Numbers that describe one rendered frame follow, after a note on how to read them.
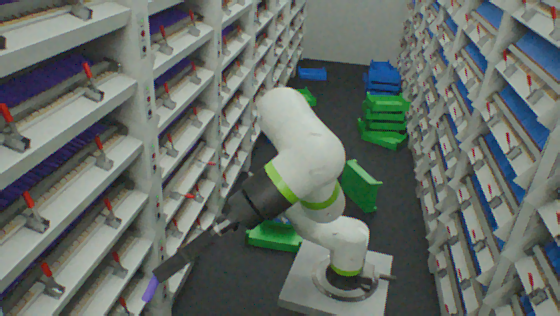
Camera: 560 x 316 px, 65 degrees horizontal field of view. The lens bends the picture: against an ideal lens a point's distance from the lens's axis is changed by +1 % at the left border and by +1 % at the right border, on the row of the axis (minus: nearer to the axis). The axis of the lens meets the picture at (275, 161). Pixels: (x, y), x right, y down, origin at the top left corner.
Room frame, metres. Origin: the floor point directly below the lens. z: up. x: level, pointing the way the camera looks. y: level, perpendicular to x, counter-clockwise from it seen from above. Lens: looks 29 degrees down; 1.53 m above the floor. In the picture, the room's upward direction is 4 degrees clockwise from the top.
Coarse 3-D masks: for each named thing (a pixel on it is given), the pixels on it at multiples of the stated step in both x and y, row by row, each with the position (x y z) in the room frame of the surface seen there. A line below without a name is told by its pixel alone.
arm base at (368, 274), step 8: (368, 264) 1.27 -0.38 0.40; (328, 272) 1.25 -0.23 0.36; (336, 272) 1.22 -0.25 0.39; (360, 272) 1.23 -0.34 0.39; (368, 272) 1.23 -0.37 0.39; (376, 272) 1.24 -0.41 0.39; (328, 280) 1.23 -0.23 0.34; (336, 280) 1.21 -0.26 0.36; (344, 280) 1.20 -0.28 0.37; (352, 280) 1.21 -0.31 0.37; (360, 280) 1.21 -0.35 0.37; (368, 280) 1.20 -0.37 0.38; (376, 280) 1.23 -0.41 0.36; (392, 280) 1.22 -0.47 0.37; (344, 288) 1.19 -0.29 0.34; (352, 288) 1.19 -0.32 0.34; (368, 288) 1.19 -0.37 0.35
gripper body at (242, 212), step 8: (240, 192) 0.68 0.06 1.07; (232, 200) 0.67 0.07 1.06; (240, 200) 0.66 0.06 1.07; (232, 208) 0.66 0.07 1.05; (240, 208) 0.65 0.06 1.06; (248, 208) 0.65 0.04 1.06; (232, 216) 0.65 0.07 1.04; (240, 216) 0.64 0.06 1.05; (248, 216) 0.65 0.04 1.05; (256, 216) 0.65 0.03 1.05; (232, 224) 0.64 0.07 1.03; (248, 224) 0.64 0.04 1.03; (256, 224) 0.65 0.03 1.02; (224, 232) 0.64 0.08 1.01
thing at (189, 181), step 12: (216, 144) 1.85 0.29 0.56; (204, 156) 1.76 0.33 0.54; (192, 168) 1.64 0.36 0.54; (204, 168) 1.72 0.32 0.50; (180, 180) 1.53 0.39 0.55; (192, 180) 1.56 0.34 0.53; (180, 192) 1.46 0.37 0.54; (168, 204) 1.37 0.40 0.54; (180, 204) 1.43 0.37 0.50; (168, 216) 1.30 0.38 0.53
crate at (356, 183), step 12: (348, 168) 2.39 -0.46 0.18; (360, 168) 2.35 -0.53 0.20; (348, 180) 2.37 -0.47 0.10; (360, 180) 2.26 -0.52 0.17; (372, 180) 2.22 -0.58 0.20; (348, 192) 2.35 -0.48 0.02; (360, 192) 2.24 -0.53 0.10; (372, 192) 2.17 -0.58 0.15; (360, 204) 2.22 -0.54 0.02; (372, 204) 2.18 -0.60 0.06
